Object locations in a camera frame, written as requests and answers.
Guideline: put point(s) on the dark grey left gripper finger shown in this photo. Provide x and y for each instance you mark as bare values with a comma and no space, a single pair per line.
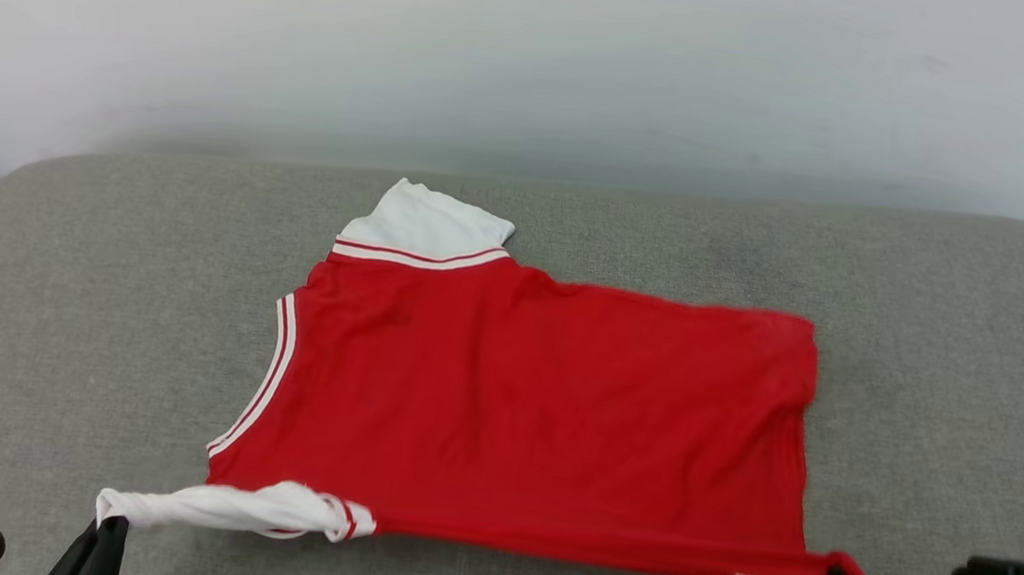
76,555
109,554

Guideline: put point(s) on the grey fabric sofa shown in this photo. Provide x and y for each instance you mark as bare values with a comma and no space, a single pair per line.
48,327

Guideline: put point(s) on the red sleeveless jersey white trim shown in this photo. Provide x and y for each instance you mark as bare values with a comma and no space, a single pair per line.
538,412

